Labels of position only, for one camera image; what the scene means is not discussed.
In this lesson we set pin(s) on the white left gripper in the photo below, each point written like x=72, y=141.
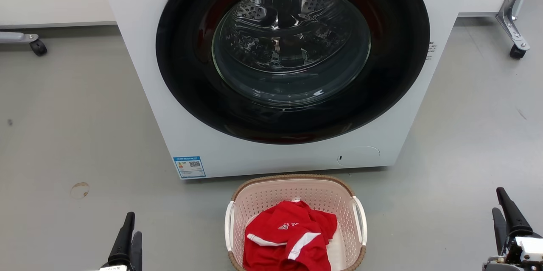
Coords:
x=113, y=268

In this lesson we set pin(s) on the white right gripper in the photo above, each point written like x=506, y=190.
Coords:
x=526, y=250

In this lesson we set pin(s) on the pink perforated laundry basket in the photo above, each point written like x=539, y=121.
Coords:
x=271, y=194

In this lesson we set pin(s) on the blue energy label sticker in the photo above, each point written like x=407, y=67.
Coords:
x=189, y=167

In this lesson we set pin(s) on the red shirt with white stripes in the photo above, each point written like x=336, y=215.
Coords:
x=280, y=241

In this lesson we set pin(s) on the white garment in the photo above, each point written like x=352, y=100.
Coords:
x=337, y=250

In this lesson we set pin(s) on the white front-load washing machine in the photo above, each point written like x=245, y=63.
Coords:
x=135, y=50

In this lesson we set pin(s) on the shiny metal leg with caster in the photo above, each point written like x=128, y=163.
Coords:
x=509, y=20

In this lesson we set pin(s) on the round black glass washer door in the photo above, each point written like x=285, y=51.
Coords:
x=292, y=122

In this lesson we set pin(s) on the grey metal leg with caster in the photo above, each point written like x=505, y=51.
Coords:
x=17, y=37

